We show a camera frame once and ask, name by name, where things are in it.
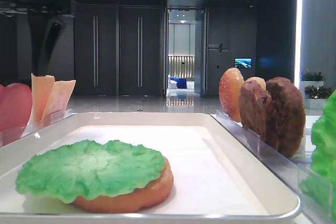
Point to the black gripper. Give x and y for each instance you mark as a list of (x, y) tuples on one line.
[(46, 26)]

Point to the red tomato slice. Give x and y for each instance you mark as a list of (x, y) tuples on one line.
[(16, 104)]

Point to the orange cheese slice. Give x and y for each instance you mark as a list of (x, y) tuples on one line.
[(41, 89)]

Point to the pale yellow cheese slice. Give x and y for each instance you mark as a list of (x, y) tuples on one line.
[(59, 97)]

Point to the green lettuce leaf on bun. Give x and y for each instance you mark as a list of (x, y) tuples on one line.
[(89, 169)]

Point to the dark brown meat patty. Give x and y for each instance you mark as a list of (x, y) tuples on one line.
[(290, 114)]

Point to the green lettuce leaf in holder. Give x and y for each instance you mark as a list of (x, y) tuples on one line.
[(323, 153)]

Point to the dark double door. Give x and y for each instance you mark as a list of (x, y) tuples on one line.
[(119, 50)]

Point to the blue sofa in hallway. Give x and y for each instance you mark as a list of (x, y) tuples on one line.
[(181, 83)]

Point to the orange bun half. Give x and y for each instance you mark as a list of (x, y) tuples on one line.
[(229, 91)]

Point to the bottom bun slice on tray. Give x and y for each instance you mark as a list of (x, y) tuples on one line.
[(154, 193)]

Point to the tan bun half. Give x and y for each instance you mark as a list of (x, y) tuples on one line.
[(259, 80)]

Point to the white rectangular metal tray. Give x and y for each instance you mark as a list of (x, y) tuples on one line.
[(216, 179)]

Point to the white planter with flowers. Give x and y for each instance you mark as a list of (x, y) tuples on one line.
[(313, 90)]

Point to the clear acrylic left rail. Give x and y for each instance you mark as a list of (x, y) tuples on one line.
[(18, 132)]

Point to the clear acrylic rail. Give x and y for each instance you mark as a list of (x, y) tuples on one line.
[(292, 171), (18, 132)]

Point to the wall mounted display screen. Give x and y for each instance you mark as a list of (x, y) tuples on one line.
[(243, 62)]

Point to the clear acrylic right rail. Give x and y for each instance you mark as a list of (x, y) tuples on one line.
[(292, 171)]

